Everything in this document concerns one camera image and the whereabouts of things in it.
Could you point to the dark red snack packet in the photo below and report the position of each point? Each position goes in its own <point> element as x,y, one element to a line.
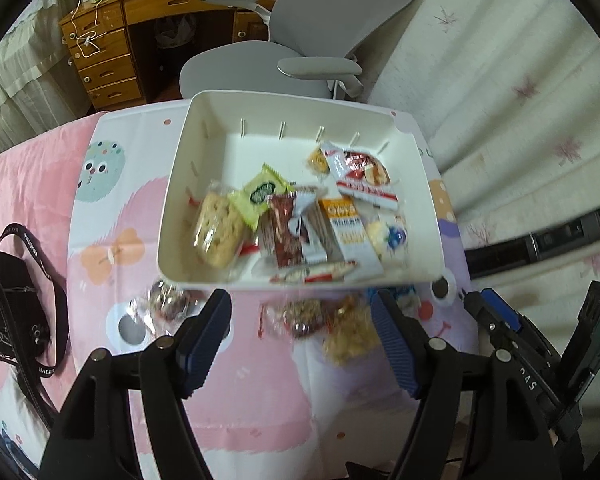
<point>282,230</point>

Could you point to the crumbly yellow snack packet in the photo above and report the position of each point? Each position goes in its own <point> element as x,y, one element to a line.
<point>347,340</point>

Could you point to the pale curtain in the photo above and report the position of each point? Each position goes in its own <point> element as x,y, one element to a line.
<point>20,85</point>

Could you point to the brown round snack packet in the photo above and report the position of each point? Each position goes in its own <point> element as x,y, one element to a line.
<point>167,302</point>

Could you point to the white and red snack bag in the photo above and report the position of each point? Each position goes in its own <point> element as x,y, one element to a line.
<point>360,175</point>

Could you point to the puffed rice cake packet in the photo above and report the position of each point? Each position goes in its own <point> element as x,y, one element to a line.
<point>217,230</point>

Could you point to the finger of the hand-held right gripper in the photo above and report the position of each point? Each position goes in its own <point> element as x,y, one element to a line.
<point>487,322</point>
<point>502,307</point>

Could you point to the small yellow snack packet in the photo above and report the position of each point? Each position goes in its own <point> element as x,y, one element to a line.
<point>317,160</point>

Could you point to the white plastic bin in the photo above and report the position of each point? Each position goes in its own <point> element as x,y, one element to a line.
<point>240,120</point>

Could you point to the wooden desk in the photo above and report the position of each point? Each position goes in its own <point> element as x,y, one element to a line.
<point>110,45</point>

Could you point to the yellow and white oat packet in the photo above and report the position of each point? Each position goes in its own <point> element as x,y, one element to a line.
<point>347,235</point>

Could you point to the blue wrapped candy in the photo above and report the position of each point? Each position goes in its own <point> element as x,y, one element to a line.
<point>396,237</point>

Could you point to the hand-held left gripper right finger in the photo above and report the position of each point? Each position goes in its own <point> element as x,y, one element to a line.
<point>395,345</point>

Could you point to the grey office chair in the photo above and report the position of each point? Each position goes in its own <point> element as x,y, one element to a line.
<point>330,0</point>

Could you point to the blue and white candy packet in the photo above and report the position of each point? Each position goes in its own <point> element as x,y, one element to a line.
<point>407,296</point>

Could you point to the green snack packet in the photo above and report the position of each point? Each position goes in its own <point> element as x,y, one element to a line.
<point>260,192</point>

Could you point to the pale yellow candy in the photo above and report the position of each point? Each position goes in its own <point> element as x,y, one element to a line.
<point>375,232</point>

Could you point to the black shoulder bag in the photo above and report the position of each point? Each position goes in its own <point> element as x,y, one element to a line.
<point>10,305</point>

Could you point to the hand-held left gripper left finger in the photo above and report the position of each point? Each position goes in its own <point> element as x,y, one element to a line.
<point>205,345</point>

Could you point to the white floral cloth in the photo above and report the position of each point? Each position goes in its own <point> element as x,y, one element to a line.
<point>505,60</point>

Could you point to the clear plastic bag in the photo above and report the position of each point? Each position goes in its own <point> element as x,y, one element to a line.
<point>175,32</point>

